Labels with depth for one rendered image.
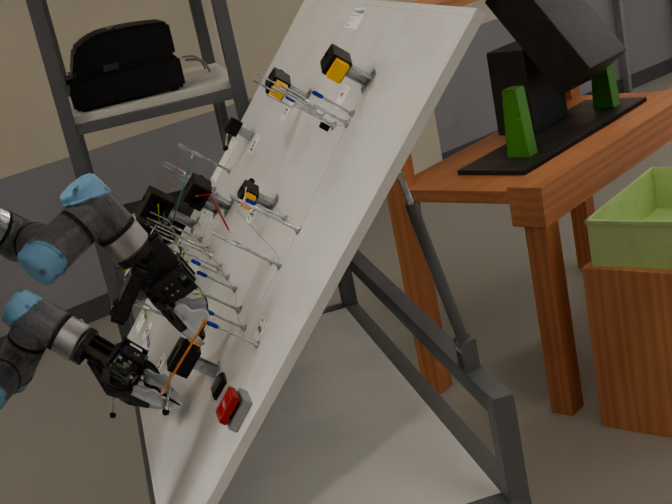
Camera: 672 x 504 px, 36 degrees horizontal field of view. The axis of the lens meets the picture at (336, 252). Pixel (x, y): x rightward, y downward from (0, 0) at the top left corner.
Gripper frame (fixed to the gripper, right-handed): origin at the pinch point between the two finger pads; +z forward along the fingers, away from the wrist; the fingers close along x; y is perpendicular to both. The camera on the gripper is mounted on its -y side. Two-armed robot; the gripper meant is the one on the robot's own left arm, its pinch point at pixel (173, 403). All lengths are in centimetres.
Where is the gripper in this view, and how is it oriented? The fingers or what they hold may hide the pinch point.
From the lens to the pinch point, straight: 199.8
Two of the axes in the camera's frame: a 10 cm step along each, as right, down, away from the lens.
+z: 8.6, 5.1, 0.0
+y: 2.8, -4.8, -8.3
